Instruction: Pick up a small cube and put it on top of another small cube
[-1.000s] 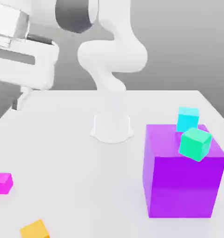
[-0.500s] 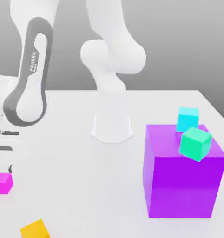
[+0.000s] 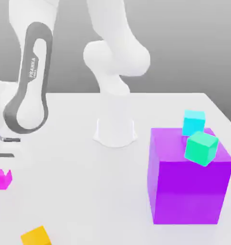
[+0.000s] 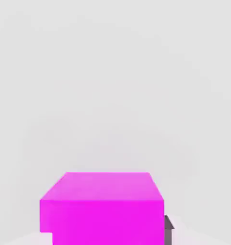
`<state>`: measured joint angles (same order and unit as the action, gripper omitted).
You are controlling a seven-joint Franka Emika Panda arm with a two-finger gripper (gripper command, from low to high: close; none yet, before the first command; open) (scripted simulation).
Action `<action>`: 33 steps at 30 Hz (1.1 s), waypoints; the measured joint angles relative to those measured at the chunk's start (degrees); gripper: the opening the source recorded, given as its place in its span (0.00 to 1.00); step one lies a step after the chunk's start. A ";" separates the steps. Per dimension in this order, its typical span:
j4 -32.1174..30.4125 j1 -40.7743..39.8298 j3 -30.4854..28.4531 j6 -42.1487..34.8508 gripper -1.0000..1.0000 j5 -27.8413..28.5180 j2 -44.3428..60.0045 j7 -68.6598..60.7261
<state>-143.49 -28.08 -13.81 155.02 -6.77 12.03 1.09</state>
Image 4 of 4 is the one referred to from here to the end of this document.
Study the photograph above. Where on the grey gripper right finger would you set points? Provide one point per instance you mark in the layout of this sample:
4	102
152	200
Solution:
168	235

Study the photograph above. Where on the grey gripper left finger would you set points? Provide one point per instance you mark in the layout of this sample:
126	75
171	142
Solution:
44	239

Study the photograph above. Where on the small magenta cube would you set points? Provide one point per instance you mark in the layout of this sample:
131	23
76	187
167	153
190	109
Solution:
102	214

